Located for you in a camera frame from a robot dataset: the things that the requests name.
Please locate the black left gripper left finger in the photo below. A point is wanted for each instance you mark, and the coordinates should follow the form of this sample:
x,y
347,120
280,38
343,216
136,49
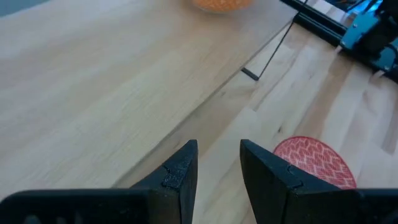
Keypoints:
x,y
140,205

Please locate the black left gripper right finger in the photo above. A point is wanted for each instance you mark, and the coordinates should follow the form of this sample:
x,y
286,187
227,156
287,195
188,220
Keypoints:
x,y
280,202

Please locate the red patterned bowl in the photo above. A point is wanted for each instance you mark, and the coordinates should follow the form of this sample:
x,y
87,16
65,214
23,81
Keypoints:
x,y
317,161

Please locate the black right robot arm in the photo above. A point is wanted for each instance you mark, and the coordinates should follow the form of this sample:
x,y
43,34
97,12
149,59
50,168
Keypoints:
x,y
360,28

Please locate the orange patterned bowl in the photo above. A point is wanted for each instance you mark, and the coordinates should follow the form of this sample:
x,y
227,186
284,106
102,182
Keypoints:
x,y
222,4

